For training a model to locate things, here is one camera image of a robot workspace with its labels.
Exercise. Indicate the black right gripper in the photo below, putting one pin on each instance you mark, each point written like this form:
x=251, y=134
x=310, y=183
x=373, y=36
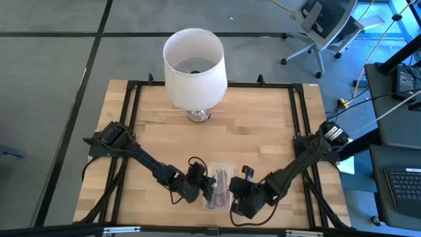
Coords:
x=250, y=200

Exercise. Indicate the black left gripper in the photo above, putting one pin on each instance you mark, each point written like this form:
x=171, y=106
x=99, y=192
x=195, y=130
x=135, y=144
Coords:
x=190, y=189

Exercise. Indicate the clear plastic supply box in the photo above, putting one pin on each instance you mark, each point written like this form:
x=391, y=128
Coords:
x=206, y=206

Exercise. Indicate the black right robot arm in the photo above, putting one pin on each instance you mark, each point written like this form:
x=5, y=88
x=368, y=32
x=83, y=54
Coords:
x=296, y=164

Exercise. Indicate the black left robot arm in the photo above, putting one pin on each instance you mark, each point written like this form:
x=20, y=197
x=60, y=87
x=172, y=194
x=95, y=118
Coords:
x=148, y=159

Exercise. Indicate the white shade table lamp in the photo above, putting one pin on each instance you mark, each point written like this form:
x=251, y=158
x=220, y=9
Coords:
x=197, y=89

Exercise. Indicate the white paper sheet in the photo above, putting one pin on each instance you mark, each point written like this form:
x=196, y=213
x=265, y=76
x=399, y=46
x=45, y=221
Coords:
x=347, y=166

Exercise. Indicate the black slanted pole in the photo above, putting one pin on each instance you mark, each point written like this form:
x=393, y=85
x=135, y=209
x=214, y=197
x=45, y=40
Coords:
x=361, y=145
x=399, y=56

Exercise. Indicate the yellow plug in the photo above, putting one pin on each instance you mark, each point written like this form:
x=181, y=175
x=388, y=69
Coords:
x=344, y=103

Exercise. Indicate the grey side desk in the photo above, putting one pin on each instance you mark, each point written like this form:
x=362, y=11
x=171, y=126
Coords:
x=394, y=131
x=383, y=200

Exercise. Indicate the black keyboard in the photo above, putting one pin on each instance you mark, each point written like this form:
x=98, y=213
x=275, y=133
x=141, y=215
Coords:
x=406, y=189

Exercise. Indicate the grey office chair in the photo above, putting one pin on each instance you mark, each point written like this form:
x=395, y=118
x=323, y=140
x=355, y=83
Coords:
x=320, y=19

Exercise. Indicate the black power adapter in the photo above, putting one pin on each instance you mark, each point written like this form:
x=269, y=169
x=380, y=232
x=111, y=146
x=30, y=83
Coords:
x=404, y=82

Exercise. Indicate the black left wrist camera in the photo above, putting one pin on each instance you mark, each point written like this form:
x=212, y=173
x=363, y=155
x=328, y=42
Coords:
x=196, y=171

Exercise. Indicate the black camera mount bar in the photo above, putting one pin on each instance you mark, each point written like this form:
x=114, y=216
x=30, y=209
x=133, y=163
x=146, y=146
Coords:
x=49, y=230

